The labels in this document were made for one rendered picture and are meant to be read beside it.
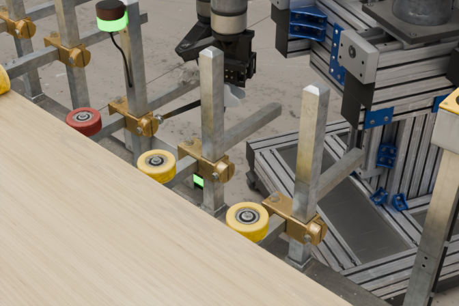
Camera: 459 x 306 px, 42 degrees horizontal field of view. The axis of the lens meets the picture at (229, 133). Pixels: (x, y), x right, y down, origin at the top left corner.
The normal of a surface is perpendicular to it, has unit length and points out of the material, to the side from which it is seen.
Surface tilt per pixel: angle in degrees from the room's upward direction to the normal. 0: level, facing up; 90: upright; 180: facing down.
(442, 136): 90
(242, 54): 90
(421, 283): 90
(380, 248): 0
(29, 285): 0
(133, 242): 0
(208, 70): 90
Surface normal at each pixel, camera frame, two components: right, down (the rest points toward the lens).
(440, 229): -0.67, 0.43
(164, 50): 0.00, -0.82
